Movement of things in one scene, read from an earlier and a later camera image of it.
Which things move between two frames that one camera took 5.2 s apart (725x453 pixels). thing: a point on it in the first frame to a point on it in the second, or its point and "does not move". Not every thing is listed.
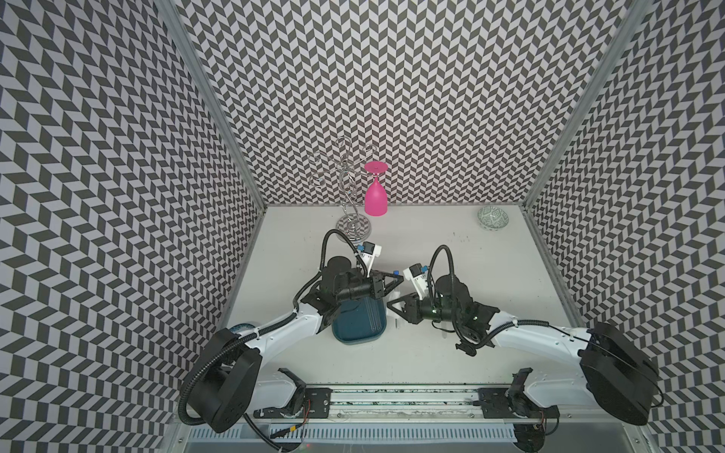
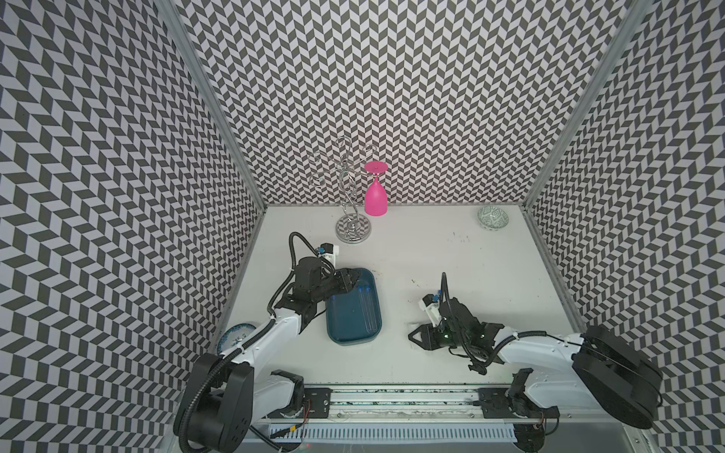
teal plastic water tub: (360, 321) does not move
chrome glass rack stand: (344, 168) does not move
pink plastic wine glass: (376, 201) does not move
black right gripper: (412, 313) to (427, 342)
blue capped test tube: (396, 273) to (364, 314)
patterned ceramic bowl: (493, 218) does not move
